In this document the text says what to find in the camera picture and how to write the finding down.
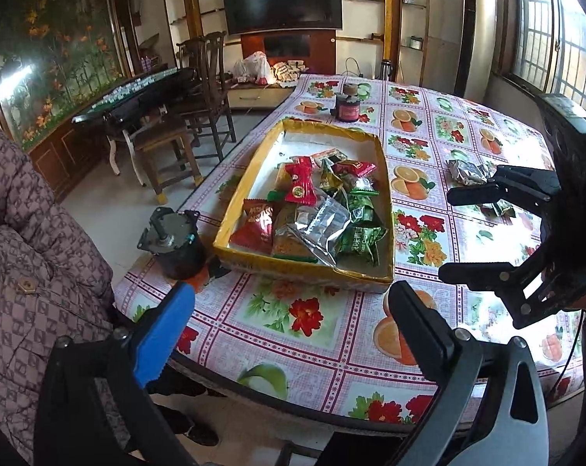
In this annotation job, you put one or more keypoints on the long clear cracker packet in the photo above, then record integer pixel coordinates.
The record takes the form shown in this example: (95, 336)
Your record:
(288, 240)

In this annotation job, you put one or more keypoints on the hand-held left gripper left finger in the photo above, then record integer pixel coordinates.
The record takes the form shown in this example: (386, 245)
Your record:
(164, 335)

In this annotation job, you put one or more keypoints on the dark green snack packet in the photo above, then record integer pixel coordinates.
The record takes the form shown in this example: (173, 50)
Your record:
(330, 179)

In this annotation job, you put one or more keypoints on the dark wooden chair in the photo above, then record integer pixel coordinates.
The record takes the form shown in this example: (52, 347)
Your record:
(208, 63)

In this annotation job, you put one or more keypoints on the shiny red foil packet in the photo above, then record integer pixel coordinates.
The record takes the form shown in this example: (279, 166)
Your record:
(256, 228)

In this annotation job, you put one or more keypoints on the white plastic bag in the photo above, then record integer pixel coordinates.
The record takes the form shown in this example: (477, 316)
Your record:
(254, 65)

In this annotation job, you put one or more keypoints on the person's dark trousers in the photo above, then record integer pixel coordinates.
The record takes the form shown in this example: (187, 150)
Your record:
(186, 432)

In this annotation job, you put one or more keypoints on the black mahjong table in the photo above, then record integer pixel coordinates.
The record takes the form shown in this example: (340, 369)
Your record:
(142, 97)

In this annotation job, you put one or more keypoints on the yellow cardboard tray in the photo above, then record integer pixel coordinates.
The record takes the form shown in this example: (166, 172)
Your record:
(297, 143)

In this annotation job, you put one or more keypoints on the floral wall mural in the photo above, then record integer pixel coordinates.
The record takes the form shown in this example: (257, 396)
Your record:
(55, 48)

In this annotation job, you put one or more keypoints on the person's patterned jacket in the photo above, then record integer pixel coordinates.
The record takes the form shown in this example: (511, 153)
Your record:
(30, 252)

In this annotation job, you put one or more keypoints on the pink label glass jar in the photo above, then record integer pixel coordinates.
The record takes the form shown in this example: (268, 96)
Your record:
(346, 109)

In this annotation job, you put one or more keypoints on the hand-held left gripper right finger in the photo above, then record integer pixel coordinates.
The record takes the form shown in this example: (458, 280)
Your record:
(414, 325)

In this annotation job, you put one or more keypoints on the barred window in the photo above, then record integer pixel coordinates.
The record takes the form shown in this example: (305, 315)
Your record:
(535, 24)

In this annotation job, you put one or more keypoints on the small red snack packet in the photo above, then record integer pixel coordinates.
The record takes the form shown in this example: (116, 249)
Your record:
(353, 167)

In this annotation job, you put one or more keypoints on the pile of small boxes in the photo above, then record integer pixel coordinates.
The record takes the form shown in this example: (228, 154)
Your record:
(288, 70)

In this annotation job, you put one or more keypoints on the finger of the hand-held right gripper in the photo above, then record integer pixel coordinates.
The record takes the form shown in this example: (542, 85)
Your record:
(506, 276)
(516, 187)

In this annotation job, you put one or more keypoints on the floral fruit print tablecloth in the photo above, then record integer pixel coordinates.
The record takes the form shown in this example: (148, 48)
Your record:
(322, 349)

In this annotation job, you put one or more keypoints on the wooden wall shelf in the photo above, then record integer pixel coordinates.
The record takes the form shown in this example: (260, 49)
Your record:
(414, 9)

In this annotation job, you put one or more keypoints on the black television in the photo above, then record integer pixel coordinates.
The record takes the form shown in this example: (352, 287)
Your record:
(280, 2)

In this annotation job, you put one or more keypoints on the red candy packet gold emblem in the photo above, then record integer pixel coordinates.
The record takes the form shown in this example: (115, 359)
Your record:
(301, 184)

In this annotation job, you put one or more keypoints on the wooden stool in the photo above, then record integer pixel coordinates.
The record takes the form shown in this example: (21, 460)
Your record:
(161, 138)

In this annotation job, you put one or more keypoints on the standing air conditioner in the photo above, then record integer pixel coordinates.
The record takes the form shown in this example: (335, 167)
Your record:
(477, 34)

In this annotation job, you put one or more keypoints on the silver foil snack packet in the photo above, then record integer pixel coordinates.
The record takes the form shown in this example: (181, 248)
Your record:
(322, 225)
(467, 172)

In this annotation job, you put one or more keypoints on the wooden television cabinet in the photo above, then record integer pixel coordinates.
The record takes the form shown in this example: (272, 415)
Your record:
(322, 53)

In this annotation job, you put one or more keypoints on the black electric motor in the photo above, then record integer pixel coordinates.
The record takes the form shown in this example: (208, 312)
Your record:
(181, 247)

